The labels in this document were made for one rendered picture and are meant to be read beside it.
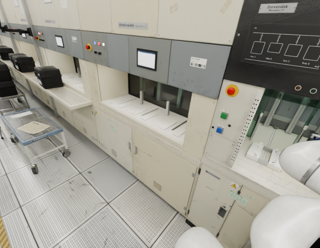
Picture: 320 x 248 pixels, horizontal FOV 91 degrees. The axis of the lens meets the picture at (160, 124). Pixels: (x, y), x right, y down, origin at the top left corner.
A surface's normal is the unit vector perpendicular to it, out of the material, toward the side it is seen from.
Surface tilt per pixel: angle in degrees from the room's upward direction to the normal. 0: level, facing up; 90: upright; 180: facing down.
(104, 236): 0
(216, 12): 90
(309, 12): 90
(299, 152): 43
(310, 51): 90
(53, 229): 0
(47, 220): 0
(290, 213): 25
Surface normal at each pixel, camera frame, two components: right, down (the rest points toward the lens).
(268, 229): -0.54, -0.75
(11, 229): 0.07, -0.87
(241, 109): -0.65, 0.34
